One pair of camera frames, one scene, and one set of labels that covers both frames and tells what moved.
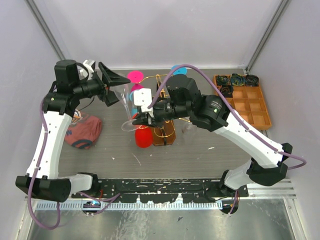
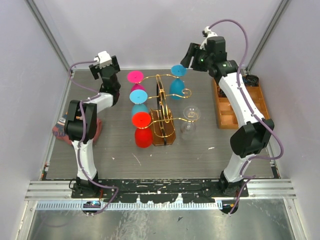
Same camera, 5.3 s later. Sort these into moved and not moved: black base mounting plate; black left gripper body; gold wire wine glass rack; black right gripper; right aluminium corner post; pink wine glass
Moved: black left gripper body; black right gripper
Not moved: black base mounting plate; gold wire wine glass rack; right aluminium corner post; pink wine glass
